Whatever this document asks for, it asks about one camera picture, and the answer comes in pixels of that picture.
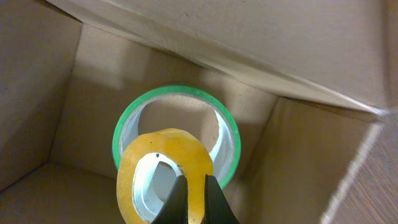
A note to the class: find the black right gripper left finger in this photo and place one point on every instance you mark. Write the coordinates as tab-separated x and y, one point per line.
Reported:
175	209

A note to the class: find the yellow tape roll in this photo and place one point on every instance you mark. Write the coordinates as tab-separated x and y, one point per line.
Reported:
190	156

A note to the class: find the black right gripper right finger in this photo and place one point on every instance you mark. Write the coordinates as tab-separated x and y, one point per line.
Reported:
217	210

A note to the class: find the brown cardboard box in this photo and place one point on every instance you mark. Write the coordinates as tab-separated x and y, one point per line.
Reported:
312	86

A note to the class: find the green tape roll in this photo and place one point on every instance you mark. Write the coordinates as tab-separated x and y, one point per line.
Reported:
225	154

